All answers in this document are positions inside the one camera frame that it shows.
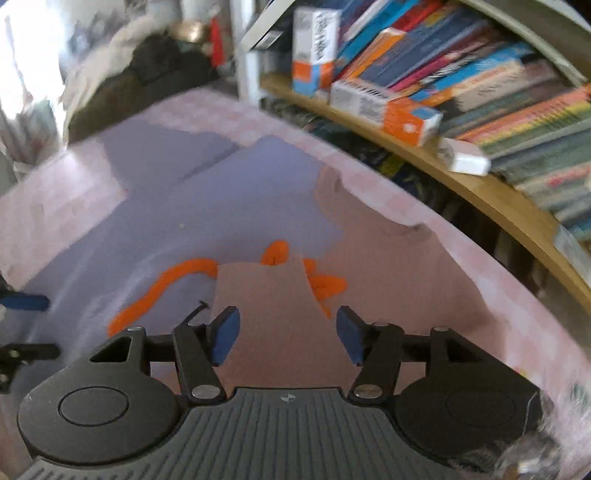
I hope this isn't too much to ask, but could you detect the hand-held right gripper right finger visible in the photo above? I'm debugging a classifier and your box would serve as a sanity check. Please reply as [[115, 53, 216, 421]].
[[336, 305, 497, 402]]

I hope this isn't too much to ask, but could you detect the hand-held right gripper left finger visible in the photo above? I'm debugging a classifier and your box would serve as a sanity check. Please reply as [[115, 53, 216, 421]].
[[90, 305, 241, 403]]

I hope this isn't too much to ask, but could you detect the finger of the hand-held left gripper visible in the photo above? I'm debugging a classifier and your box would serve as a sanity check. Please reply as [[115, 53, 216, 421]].
[[0, 277, 51, 313], [0, 344, 61, 394]]

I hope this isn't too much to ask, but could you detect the lavender fleece garment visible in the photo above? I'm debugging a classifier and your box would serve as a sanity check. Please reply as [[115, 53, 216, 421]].
[[18, 130, 504, 391]]

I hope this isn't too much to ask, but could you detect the row of dark books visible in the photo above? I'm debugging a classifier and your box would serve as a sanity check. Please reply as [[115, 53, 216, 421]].
[[263, 97, 555, 296]]

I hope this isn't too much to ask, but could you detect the wooden bookshelf board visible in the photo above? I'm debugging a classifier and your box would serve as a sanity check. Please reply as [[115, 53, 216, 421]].
[[261, 74, 591, 301]]

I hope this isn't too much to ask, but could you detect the small white box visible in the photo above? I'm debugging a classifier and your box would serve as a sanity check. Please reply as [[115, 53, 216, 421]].
[[438, 137, 491, 176]]

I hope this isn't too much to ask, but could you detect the long white orange box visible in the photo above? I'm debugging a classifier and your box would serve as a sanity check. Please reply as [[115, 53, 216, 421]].
[[330, 78, 443, 147]]

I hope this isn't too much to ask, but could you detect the white cloth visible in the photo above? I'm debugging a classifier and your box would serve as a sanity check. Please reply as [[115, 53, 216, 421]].
[[60, 18, 171, 121]]

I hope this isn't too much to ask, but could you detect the dark cloth pile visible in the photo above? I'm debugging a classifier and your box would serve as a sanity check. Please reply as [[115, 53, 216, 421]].
[[65, 34, 222, 144]]

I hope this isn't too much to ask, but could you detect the row of colourful books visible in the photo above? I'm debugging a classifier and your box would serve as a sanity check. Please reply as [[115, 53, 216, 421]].
[[332, 0, 591, 241]]

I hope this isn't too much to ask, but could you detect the tall white orange box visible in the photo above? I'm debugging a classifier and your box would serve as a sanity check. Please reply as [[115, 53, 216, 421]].
[[292, 7, 341, 97]]

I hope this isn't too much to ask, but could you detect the red object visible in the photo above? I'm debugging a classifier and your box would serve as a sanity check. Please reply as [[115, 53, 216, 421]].
[[209, 18, 227, 65]]

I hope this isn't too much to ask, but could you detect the brass round object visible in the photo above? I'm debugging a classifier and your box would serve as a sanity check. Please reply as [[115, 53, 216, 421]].
[[168, 19, 208, 44]]

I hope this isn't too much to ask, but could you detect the upper shelf board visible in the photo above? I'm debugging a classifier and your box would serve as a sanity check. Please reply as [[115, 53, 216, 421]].
[[455, 0, 591, 90]]

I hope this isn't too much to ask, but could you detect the white metal shelf frame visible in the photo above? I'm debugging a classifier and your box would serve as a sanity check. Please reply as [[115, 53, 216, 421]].
[[231, 0, 296, 112]]

